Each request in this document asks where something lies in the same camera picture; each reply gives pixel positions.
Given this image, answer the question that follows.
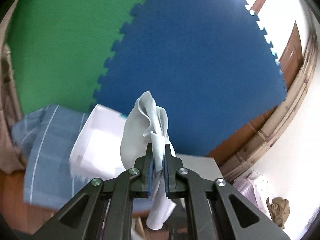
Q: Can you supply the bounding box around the floral pink pillow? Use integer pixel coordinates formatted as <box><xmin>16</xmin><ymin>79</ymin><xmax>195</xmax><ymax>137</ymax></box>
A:
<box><xmin>1</xmin><ymin>44</ymin><xmax>25</xmax><ymax>174</ymax></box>

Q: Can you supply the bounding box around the blue checked cloth cover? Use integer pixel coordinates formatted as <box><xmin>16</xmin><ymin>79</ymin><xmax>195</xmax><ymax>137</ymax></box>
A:
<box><xmin>11</xmin><ymin>105</ymin><xmax>91</xmax><ymax>210</ymax></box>

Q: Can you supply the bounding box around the crumpled brown paper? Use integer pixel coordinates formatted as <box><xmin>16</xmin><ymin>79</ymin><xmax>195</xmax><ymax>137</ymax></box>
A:
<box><xmin>266</xmin><ymin>197</ymin><xmax>290</xmax><ymax>229</ymax></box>

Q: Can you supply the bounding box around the pale grey underwear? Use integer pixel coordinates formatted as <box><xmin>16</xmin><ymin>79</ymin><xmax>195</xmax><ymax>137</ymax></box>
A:
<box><xmin>120</xmin><ymin>91</ymin><xmax>176</xmax><ymax>230</ymax></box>

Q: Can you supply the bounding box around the pink checked fabric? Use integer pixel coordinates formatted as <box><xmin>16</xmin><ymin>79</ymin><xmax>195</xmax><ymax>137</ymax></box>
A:
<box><xmin>233</xmin><ymin>170</ymin><xmax>271</xmax><ymax>218</ymax></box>

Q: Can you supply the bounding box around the white XINCCI shoe box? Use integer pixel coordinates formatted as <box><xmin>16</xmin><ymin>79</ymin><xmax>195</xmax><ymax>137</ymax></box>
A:
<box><xmin>69</xmin><ymin>104</ymin><xmax>126</xmax><ymax>180</ymax></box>

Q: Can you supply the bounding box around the bamboo mat roll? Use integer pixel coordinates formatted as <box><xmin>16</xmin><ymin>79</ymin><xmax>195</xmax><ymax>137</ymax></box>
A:
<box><xmin>220</xmin><ymin>31</ymin><xmax>318</xmax><ymax>181</ymax></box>

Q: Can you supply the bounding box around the green foam wall mat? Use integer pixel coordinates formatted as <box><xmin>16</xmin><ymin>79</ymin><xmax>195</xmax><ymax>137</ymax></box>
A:
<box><xmin>8</xmin><ymin>0</ymin><xmax>144</xmax><ymax>114</ymax></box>

